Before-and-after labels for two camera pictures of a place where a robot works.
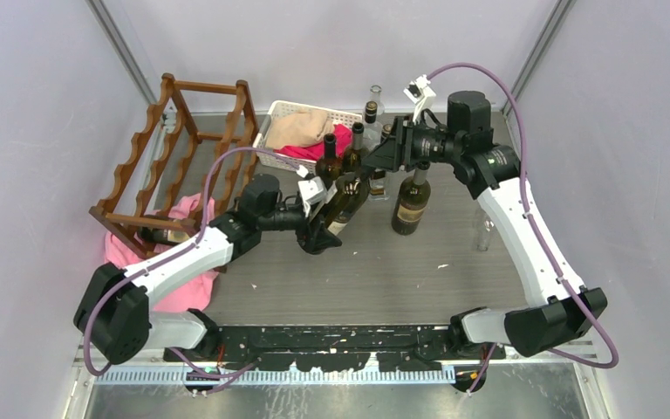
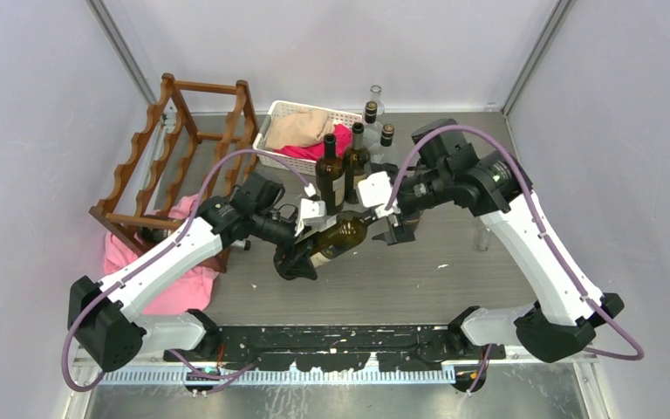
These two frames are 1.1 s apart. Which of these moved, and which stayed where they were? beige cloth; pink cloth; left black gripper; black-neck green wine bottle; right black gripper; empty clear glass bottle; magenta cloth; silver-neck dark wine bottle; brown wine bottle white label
Moved: right black gripper; black-neck green wine bottle; left black gripper
Stayed: pink cloth; magenta cloth; brown wine bottle white label; silver-neck dark wine bottle; beige cloth; empty clear glass bottle
